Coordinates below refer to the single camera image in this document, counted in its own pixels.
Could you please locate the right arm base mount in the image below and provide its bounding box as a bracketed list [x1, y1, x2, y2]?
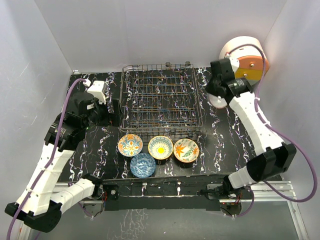
[197, 183, 252, 200]

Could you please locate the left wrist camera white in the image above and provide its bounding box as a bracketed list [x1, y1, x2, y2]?
[87, 80, 107, 105]

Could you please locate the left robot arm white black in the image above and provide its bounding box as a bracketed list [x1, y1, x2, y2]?
[5, 92, 123, 233]

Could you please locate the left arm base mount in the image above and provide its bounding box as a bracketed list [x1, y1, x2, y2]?
[102, 184, 119, 202]

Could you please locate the yellow sun pattern bowl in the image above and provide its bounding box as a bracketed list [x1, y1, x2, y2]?
[147, 135, 174, 160]

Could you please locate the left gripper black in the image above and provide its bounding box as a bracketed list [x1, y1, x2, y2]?
[82, 97, 124, 132]

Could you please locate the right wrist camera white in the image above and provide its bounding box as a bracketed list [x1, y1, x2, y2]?
[225, 56, 240, 73]

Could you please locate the aluminium frame rail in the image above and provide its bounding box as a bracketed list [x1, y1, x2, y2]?
[39, 172, 311, 240]

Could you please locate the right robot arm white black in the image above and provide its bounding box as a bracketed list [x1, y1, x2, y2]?
[205, 58, 297, 199]

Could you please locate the round three-colour drawer unit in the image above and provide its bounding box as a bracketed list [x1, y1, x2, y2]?
[219, 36, 263, 86]

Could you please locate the orange flower green leaf bowl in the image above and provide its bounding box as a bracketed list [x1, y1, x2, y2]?
[173, 138, 200, 163]

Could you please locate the orange blue floral bowl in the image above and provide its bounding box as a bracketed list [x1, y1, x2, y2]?
[117, 134, 143, 157]

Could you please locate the blue white pattern bowl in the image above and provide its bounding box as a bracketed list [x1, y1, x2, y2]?
[130, 153, 156, 178]

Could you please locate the grey wire dish rack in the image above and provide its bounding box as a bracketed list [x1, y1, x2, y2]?
[119, 61, 203, 140]

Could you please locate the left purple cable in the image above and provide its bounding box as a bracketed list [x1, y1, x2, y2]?
[5, 78, 91, 240]

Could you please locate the grey speckled bowl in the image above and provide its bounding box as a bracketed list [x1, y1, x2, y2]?
[207, 93, 228, 109]

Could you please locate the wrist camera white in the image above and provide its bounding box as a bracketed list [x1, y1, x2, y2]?
[225, 56, 240, 73]
[87, 80, 107, 105]

